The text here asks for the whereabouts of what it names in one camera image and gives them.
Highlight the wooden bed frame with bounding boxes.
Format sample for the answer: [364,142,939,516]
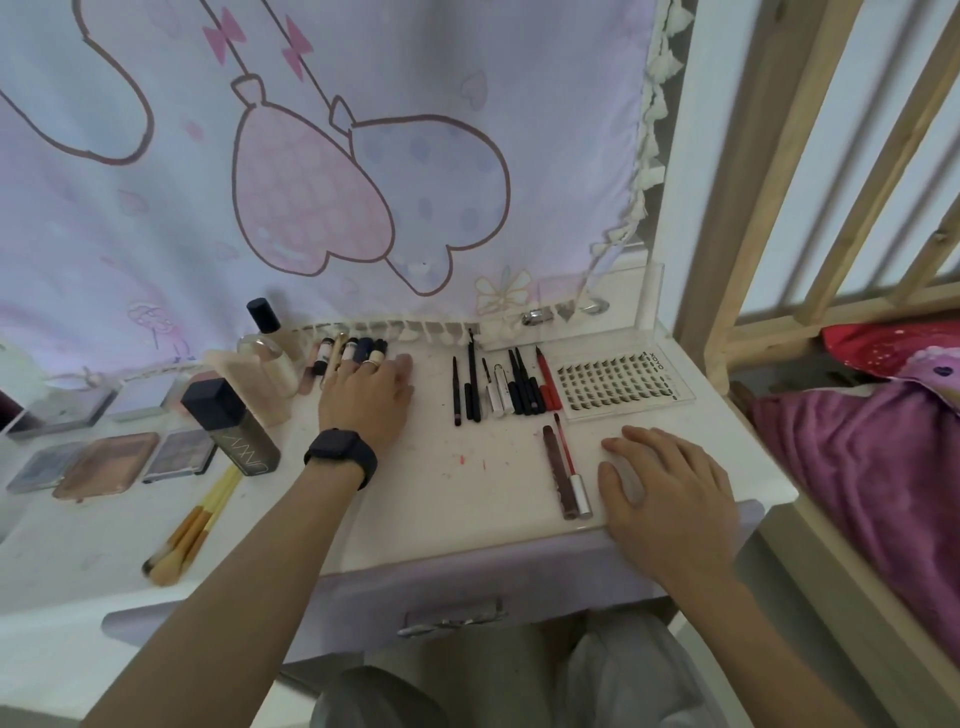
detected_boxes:
[674,0,960,728]

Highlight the person's left forearm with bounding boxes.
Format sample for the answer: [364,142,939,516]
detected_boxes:
[82,468,361,728]

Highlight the person's right forearm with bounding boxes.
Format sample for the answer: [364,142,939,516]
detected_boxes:
[667,569,864,728]

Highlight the red applicator wand silver cap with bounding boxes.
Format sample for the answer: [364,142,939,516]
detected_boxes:
[553,412,595,521]

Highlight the peach pump bottle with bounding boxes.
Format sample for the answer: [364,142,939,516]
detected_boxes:
[206,337,300,429]

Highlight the person's right hand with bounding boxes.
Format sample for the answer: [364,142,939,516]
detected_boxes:
[597,425,740,590]

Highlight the small grey square palette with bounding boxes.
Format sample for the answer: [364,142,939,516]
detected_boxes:
[102,373,181,423]

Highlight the silver drawer handle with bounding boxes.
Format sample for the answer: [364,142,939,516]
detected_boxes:
[397,599,508,639]

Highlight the pink cartoon cloth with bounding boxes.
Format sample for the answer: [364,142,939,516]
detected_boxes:
[0,0,691,384]

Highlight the silver square palette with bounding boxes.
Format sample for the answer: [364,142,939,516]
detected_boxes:
[5,440,88,495]

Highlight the long black makeup pencil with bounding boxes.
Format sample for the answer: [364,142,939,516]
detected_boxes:
[464,329,483,423]

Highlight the purple bed sheet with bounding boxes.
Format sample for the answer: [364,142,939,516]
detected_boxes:
[749,382,960,665]

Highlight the foundation bottle black cap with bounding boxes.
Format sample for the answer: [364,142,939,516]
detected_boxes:
[245,297,301,361]

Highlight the white dressing table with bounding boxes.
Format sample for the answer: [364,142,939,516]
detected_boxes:
[0,0,799,728]

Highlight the black smartwatch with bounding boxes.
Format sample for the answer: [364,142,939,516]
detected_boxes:
[303,427,379,491]

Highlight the red makeup pencil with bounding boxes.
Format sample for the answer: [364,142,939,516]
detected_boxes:
[534,347,564,412]

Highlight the false eyelash tray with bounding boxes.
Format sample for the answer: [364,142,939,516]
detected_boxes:
[554,352,695,421]

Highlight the yellow handled makeup brushes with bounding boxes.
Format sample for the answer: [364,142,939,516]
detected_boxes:
[149,472,243,588]

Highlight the dark square foundation bottle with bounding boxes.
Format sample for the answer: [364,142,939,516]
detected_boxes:
[180,378,282,478]

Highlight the brown blush palette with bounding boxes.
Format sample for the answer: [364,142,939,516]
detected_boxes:
[52,432,161,502]

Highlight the purple drawer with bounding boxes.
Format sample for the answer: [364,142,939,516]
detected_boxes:
[101,500,766,665]

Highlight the person's left hand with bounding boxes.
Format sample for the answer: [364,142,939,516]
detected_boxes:
[318,353,415,455]

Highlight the red floral pillow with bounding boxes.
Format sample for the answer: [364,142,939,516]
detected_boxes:
[821,320,960,410]

